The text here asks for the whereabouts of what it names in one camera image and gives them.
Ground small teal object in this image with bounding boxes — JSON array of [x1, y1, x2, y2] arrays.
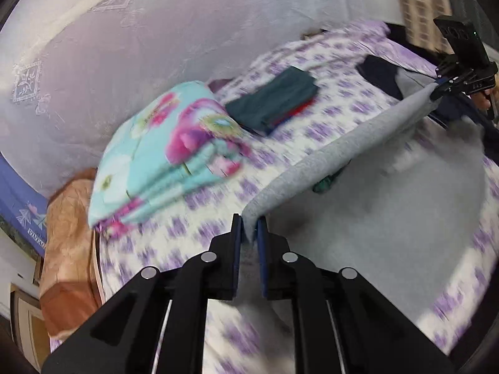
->
[[312, 169, 344, 195]]

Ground grey pants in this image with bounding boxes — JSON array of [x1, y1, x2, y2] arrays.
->
[[234, 66, 490, 374]]

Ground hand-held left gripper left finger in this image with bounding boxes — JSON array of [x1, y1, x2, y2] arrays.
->
[[41, 213, 243, 374]]

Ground dark green folded garment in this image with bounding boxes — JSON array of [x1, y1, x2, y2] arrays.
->
[[225, 66, 318, 135]]

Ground floral teal folded blanket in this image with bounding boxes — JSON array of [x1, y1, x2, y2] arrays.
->
[[88, 81, 254, 238]]

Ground person's right hand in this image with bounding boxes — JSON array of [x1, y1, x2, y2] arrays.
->
[[476, 90, 494, 113]]

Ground beige patterned curtain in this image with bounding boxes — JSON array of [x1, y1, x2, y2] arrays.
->
[[392, 0, 453, 49]]

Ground dark navy garment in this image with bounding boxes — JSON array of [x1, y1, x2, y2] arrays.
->
[[356, 55, 410, 100]]

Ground dark purple cloth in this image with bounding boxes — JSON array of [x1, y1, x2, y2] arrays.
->
[[206, 78, 235, 93]]

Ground blue printed box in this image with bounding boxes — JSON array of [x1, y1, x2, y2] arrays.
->
[[0, 152, 49, 260]]

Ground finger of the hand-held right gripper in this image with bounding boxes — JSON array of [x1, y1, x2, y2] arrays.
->
[[429, 80, 464, 101], [435, 60, 464, 83]]

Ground wooden cabinet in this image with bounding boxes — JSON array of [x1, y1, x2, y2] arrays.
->
[[8, 255, 51, 371]]

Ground purple printed bed sheet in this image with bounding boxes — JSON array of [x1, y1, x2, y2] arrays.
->
[[49, 19, 499, 374]]

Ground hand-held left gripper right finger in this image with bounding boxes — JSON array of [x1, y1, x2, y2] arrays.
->
[[256, 216, 458, 374]]

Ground orange brown pillow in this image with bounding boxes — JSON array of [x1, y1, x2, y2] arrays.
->
[[39, 168, 103, 338]]

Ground red folded garment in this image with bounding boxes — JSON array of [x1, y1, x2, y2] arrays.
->
[[269, 99, 317, 128]]

